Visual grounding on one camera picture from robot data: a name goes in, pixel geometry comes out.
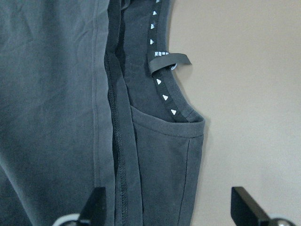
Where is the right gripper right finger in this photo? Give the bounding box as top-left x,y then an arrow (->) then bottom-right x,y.
231,187 -> 270,226

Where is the black printed t-shirt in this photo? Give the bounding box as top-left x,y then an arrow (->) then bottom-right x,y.
0,0 -> 205,226

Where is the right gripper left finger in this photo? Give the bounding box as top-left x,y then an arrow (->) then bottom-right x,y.
76,187 -> 106,226

